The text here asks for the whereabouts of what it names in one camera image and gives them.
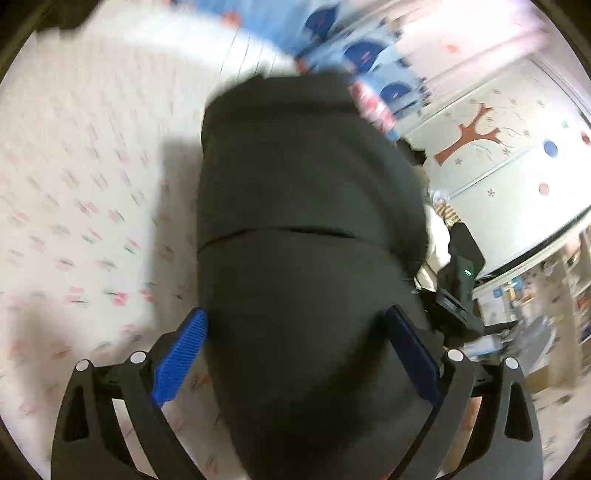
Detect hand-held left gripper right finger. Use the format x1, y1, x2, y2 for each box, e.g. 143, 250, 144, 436
385, 305, 543, 480

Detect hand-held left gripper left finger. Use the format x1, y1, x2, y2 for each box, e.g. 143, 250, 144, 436
50, 308, 208, 480

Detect black puffer jacket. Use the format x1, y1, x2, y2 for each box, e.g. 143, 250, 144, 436
196, 69, 444, 480

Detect white cloth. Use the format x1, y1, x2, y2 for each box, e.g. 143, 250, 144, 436
414, 185, 452, 292

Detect bookshelf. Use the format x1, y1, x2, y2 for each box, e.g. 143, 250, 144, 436
471, 231, 591, 398

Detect white wardrobe with tree sticker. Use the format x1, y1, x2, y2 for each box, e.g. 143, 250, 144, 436
397, 55, 591, 282

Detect small black garment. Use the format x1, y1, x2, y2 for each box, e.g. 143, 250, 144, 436
396, 137, 428, 169

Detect cherry print bed sheet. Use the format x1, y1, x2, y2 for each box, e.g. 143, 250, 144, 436
0, 28, 259, 480

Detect pink star print cloth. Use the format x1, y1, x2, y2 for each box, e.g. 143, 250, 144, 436
402, 0, 568, 125

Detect white striped quilt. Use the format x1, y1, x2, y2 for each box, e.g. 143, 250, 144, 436
120, 14, 301, 79

